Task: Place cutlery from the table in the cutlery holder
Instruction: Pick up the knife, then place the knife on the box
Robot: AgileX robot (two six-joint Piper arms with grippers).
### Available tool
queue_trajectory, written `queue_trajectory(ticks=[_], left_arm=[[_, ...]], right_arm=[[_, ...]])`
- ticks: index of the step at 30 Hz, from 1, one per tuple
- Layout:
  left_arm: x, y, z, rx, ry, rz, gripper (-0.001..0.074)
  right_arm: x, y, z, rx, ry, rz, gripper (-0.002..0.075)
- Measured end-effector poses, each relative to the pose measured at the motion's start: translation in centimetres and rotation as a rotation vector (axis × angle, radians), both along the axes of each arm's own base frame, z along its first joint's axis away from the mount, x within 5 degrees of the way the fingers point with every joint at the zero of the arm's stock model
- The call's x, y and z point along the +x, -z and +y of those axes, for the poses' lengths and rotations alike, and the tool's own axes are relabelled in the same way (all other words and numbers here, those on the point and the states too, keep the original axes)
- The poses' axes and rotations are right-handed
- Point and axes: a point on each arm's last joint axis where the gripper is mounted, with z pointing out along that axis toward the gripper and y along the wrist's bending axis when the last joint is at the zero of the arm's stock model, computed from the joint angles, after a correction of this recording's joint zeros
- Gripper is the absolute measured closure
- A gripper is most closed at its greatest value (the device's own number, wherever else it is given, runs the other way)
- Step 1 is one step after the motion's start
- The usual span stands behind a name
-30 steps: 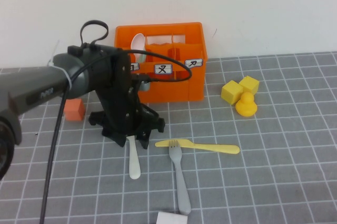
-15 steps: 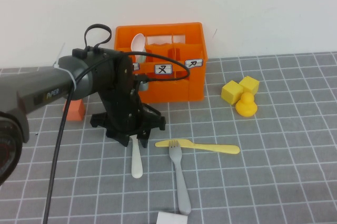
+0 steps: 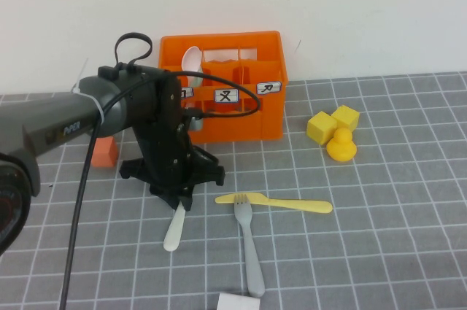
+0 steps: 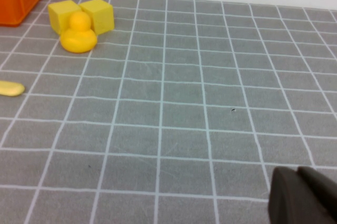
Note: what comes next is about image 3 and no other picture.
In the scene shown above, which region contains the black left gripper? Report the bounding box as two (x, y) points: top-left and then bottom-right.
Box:
(119, 120), (226, 212)

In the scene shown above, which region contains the white plastic knife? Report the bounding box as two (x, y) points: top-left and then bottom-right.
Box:
(163, 204), (187, 252)

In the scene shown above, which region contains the grey plastic fork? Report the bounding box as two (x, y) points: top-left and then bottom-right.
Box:
(233, 193), (266, 298)

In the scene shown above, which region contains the yellow plastic knife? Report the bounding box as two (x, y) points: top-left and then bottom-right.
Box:
(214, 191), (333, 214)

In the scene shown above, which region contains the orange plastic cutlery holder crate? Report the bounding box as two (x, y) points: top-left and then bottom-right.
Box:
(158, 31), (290, 145)

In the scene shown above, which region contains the orange foam cube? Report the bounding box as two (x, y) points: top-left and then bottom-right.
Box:
(90, 136), (119, 168)

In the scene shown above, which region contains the white paper sheet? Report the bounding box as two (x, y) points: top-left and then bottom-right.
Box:
(216, 291), (261, 310)

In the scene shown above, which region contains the white zip tie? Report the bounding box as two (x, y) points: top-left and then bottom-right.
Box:
(70, 83), (107, 127)

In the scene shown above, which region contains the white plastic spoon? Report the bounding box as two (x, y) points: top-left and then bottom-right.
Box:
(181, 46), (204, 85)

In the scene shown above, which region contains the yellow foam cube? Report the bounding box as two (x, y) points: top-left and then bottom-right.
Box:
(306, 111), (339, 147)
(331, 104), (360, 131)

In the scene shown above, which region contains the yellow rubber duck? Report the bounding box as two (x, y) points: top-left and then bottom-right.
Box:
(325, 127), (358, 163)

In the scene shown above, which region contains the grey grid pattern mat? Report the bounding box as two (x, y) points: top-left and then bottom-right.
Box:
(0, 71), (467, 310)

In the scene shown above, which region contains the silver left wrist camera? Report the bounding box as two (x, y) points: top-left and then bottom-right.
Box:
(188, 105), (205, 132)

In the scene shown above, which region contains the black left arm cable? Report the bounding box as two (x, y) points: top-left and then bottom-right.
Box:
(59, 71), (262, 310)

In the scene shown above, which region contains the black cable loop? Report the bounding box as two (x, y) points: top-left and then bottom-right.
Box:
(114, 32), (153, 69)

